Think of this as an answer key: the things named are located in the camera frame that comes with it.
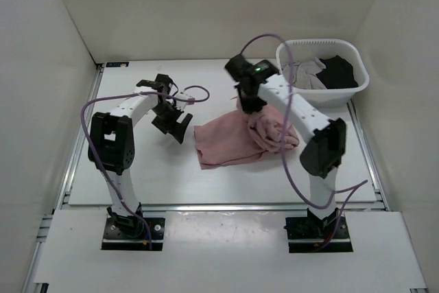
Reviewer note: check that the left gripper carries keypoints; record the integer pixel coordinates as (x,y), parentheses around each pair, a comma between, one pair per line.
(175,129)

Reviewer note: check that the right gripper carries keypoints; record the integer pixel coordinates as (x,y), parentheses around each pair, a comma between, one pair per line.
(249,108)

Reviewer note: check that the pink trousers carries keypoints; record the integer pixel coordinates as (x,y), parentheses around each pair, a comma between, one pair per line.
(237,138)

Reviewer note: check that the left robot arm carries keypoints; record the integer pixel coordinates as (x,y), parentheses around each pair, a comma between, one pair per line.
(111,145)

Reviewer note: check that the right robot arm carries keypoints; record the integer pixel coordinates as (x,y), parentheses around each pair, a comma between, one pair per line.
(262,84)

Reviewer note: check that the grey garment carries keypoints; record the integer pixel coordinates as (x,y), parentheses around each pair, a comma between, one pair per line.
(304,74)

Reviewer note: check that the white plastic basket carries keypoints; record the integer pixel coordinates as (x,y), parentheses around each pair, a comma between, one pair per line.
(302,50)

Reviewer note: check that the black garment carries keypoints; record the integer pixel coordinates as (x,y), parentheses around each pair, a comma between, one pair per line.
(338,74)

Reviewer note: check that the black label strip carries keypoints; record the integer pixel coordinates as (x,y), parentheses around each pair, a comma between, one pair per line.
(117,64)

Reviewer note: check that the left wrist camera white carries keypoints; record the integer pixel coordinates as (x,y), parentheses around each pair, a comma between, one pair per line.
(183,99)

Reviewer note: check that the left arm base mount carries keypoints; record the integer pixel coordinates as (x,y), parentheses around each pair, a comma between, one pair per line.
(114,238)

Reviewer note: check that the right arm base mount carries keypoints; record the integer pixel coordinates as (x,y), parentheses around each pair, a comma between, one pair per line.
(305,237)

